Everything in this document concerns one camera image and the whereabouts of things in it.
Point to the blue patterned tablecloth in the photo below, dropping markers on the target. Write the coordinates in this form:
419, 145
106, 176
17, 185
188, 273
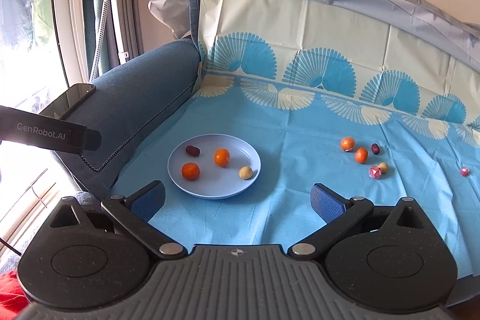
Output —
292, 78

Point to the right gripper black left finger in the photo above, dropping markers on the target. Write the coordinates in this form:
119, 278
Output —
131, 215

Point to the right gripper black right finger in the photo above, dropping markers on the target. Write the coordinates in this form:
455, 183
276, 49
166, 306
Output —
343, 218

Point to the wrapped orange on plate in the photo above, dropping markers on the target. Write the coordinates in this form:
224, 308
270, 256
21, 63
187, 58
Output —
222, 157

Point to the beige round ball on plate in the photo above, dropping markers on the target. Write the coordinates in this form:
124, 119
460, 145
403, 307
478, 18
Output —
245, 172

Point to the red cloth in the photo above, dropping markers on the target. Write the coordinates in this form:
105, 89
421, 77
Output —
12, 298

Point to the red fruit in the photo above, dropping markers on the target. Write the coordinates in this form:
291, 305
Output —
465, 171

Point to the bare small orange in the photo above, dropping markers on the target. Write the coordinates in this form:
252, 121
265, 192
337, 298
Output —
361, 155

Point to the pink fruit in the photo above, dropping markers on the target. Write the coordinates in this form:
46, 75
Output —
375, 172

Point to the dried red date on plate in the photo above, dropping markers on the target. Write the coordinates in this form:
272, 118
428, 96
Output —
192, 150

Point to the plastic orange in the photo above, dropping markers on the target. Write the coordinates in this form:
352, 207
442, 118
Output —
347, 143

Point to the bare orange on plate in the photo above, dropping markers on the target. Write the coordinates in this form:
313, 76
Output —
190, 171

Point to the lavender round plate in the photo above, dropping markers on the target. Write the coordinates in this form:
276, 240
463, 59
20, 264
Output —
214, 182

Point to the black smartphone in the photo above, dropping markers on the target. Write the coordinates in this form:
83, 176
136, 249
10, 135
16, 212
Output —
68, 101

